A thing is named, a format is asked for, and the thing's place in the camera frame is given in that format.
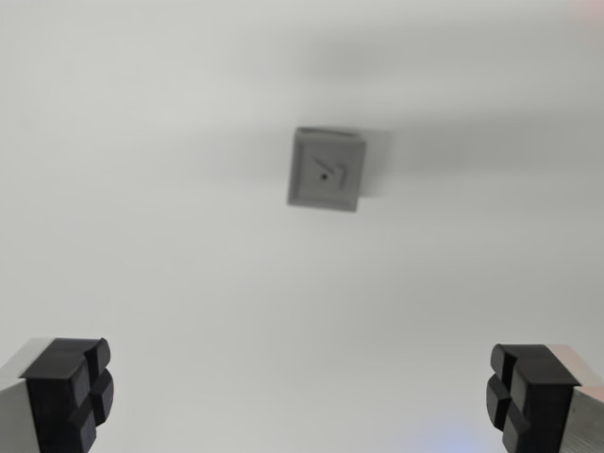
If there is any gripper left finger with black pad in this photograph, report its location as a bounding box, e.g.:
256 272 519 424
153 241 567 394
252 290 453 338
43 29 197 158
0 336 115 453

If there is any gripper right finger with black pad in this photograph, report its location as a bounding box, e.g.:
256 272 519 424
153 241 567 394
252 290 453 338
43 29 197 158
485 343 604 453

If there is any grey embossed cube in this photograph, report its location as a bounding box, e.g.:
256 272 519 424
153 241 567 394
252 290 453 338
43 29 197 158
286 126 368 213

